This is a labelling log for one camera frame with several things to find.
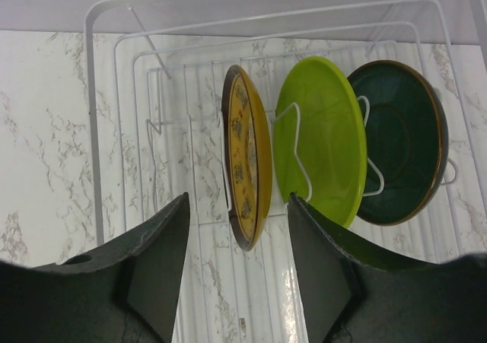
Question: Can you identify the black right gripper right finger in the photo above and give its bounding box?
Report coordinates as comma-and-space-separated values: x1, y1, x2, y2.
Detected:
288, 195, 486, 342

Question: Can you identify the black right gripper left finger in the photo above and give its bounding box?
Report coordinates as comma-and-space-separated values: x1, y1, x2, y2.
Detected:
1, 193, 190, 342

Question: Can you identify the lime green plate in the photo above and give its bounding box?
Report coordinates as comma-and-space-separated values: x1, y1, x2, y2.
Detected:
272, 56, 368, 227

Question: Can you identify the yellow brown patterned plate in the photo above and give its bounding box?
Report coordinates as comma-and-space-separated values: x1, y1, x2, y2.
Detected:
221, 65, 272, 251

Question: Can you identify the dark green plate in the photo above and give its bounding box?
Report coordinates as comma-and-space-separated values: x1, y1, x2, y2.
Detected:
349, 60, 449, 226

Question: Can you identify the white wire dish rack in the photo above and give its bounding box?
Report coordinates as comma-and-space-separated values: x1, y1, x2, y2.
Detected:
85, 0, 486, 342

